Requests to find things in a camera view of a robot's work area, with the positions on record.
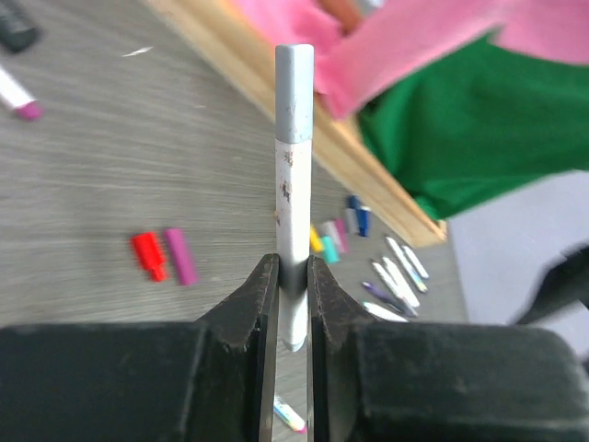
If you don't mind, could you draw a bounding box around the clear purple pen cap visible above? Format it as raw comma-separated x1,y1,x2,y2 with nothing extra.
321,220,343,252

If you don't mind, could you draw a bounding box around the magenta pen cap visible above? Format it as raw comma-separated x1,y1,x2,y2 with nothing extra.
333,218,349,253
164,227,199,285

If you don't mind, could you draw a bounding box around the purple cap marker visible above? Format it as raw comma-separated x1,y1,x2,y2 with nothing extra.
361,282,418,318

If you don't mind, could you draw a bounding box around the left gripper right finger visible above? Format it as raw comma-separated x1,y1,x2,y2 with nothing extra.
307,257,588,441

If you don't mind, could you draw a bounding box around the green tank top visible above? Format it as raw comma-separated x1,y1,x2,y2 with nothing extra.
358,38,588,220

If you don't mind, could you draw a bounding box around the red pen cap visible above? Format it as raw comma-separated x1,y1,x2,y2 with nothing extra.
131,231,167,283

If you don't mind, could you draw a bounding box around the pink cap marker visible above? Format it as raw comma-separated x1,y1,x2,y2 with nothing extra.
0,67,43,122

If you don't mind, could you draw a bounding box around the white marker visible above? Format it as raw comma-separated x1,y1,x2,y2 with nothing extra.
402,245,430,280

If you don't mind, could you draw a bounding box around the pink t-shirt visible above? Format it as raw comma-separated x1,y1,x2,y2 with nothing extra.
235,1,588,119

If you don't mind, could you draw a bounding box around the blue pen cap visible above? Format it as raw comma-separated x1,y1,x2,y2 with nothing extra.
347,194,361,210

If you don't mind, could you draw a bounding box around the teal cap marker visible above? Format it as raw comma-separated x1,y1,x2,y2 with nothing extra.
362,301,408,322

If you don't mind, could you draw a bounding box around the light grey cap marker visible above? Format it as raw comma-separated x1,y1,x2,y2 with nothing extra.
274,44,315,352

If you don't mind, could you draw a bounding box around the grey pen cap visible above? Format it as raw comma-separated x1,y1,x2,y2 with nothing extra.
344,207,359,235

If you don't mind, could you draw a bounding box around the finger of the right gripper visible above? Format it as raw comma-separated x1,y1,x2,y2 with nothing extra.
514,245,588,325

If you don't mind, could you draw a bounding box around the blue cap marker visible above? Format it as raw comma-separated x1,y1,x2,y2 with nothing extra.
385,236,428,294

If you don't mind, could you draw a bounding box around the wooden clothes rack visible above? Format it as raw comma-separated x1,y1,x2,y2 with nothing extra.
148,1,447,248

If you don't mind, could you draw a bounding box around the teal pen cap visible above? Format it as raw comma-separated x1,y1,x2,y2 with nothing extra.
321,236,340,264

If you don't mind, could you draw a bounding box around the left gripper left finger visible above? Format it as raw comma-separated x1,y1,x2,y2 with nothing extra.
1,254,279,441

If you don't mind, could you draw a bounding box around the blue white eraser cap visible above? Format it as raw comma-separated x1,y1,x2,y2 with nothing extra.
355,205,372,238

